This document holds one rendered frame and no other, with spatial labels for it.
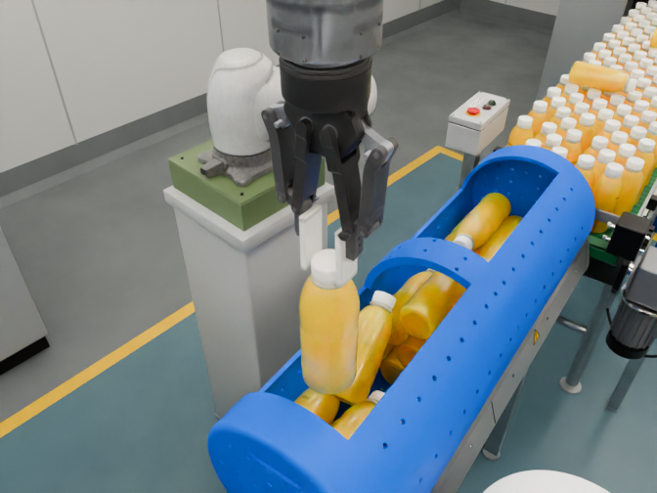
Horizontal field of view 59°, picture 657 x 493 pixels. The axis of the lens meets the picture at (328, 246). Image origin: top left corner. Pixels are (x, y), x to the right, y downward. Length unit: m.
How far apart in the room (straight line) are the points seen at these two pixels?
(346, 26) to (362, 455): 0.49
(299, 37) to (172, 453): 1.90
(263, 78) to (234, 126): 0.13
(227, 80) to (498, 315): 0.77
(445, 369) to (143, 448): 1.58
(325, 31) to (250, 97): 0.91
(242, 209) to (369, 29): 0.94
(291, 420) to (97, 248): 2.48
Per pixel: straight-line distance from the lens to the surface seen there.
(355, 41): 0.44
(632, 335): 1.84
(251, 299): 1.51
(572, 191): 1.25
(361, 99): 0.48
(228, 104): 1.35
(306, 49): 0.44
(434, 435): 0.82
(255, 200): 1.37
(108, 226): 3.26
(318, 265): 0.60
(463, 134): 1.70
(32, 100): 3.61
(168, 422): 2.29
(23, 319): 2.52
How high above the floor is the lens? 1.84
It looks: 39 degrees down
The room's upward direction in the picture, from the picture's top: straight up
